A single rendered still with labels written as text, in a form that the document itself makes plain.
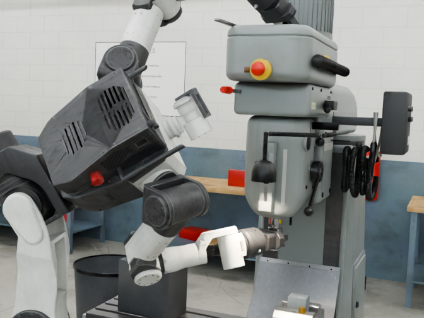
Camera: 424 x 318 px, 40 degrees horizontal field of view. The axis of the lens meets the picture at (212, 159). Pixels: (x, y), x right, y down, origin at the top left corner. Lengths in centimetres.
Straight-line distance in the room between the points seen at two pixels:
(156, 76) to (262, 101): 507
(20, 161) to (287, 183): 78
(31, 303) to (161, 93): 525
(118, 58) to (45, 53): 606
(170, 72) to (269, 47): 509
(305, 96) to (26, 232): 86
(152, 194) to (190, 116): 26
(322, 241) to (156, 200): 102
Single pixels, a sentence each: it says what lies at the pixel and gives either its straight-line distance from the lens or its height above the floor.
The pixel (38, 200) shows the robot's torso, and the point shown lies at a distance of 163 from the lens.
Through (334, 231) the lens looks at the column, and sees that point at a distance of 227.
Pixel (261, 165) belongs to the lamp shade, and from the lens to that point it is 166.
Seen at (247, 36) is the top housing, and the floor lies 185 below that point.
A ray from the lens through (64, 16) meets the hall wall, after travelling 757.
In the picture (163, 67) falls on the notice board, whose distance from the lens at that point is 679.
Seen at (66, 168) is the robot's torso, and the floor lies 148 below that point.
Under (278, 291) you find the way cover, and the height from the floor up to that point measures 96.
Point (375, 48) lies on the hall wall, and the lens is 611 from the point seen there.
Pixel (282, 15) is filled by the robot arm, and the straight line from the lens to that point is 185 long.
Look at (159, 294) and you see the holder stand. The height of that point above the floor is 100.
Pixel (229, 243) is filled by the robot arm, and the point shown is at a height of 126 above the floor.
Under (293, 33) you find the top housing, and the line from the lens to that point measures 168.
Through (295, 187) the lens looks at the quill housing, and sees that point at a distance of 182.
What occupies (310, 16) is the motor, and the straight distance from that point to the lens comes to 207.
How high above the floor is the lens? 165
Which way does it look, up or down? 5 degrees down
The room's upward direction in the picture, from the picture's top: 2 degrees clockwise
